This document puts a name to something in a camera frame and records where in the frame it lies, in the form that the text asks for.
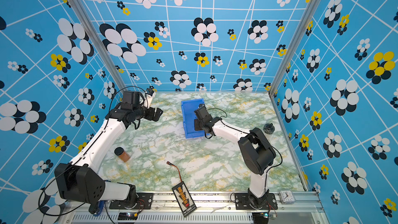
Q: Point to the brown spice jar black lid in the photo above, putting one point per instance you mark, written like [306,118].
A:
[122,154]

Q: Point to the blue black clamp tool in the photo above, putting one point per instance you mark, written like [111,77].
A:
[98,208]

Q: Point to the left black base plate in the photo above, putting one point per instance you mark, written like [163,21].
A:
[142,200]

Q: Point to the blue plastic bin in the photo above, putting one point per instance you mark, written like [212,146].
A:
[188,107]

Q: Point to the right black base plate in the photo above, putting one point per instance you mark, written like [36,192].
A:
[247,201]

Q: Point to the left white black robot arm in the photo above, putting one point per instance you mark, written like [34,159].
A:
[79,181]

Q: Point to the small circuit board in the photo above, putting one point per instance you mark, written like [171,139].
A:
[127,216]
[260,218]

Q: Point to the small white clock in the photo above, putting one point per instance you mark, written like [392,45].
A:
[287,197]

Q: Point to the right small circuit board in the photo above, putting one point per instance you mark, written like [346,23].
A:
[260,218]

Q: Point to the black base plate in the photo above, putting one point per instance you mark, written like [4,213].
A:
[247,201]
[142,200]

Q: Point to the black battery checker board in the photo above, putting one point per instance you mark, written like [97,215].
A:
[184,199]

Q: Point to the left small circuit board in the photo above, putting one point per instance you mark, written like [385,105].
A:
[127,216]

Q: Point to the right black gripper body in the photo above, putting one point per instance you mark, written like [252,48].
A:
[198,126]

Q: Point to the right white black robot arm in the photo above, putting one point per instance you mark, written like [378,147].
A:
[258,154]

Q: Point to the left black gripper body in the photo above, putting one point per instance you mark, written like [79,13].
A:
[143,112]

